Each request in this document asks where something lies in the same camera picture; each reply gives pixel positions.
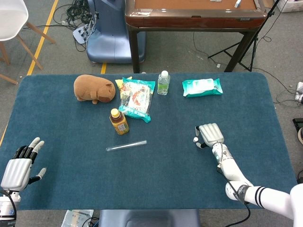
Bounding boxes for white power strip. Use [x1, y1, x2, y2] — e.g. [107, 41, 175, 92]
[72, 22, 95, 44]

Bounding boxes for teal snack bag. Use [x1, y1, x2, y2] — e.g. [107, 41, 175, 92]
[115, 76, 156, 123]

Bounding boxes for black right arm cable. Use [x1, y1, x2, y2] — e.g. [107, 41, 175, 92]
[216, 141, 252, 227]

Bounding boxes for green label water bottle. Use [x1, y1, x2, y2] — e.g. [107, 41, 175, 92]
[157, 70, 170, 96]

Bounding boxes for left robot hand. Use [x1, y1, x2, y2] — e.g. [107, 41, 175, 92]
[0, 137, 47, 192]

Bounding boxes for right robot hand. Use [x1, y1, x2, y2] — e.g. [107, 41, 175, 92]
[194, 123, 225, 149]

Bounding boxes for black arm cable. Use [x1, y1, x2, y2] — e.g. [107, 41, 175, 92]
[216, 141, 252, 227]
[0, 190, 18, 223]

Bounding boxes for white box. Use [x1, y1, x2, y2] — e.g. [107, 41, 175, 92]
[276, 0, 303, 13]

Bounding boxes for black equipment frame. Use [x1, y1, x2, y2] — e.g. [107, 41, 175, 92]
[293, 117, 303, 145]

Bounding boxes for blue robot base machine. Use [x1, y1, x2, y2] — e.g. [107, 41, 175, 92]
[86, 0, 146, 64]

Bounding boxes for black floor cable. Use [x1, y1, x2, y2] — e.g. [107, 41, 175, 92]
[252, 67, 303, 105]

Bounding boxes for printed plastic bag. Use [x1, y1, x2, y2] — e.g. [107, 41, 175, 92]
[62, 209, 95, 227]

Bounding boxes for teal wet wipes pack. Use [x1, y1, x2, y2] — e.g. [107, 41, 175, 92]
[182, 78, 223, 98]

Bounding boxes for white socket block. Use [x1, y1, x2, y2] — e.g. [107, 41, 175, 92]
[295, 81, 303, 104]

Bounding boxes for brown capybara plush toy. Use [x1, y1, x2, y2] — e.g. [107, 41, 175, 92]
[73, 74, 116, 105]

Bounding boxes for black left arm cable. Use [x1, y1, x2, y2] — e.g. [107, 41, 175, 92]
[0, 190, 18, 223]

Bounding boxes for yellow corn tea bottle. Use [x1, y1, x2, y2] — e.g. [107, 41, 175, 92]
[109, 108, 130, 136]

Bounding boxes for brown mahjong table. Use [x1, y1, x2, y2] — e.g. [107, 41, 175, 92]
[125, 0, 268, 73]

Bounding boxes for white chair wooden legs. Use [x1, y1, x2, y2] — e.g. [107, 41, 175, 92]
[0, 0, 57, 85]

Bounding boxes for black cable bundle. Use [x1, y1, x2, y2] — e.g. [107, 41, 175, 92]
[53, 0, 98, 52]

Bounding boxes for black tripod stand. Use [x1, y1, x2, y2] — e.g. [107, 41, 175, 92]
[207, 0, 288, 72]

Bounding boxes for glass test tube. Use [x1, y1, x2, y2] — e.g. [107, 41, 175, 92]
[106, 140, 148, 152]

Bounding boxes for blue table mat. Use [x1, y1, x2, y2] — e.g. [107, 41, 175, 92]
[0, 72, 298, 211]

